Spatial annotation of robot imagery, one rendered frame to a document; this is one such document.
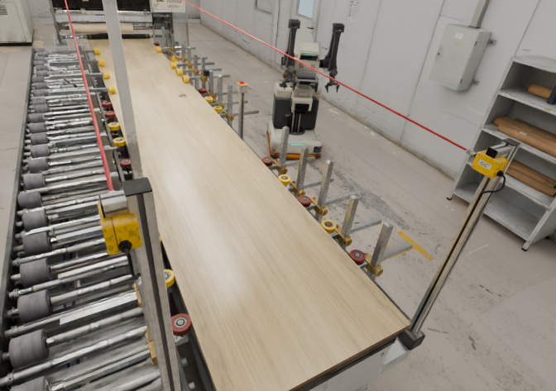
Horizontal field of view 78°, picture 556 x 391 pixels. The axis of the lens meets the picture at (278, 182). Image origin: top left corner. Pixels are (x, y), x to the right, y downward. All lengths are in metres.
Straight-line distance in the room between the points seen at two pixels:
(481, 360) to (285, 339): 1.74
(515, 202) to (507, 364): 1.96
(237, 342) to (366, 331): 0.51
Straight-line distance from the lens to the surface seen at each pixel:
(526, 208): 4.39
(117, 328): 1.76
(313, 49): 3.80
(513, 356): 3.05
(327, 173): 1.98
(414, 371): 2.63
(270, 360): 1.40
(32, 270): 1.93
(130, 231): 0.58
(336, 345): 1.47
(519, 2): 4.32
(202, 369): 2.22
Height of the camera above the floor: 2.12
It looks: 34 degrees down
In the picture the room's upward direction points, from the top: 6 degrees clockwise
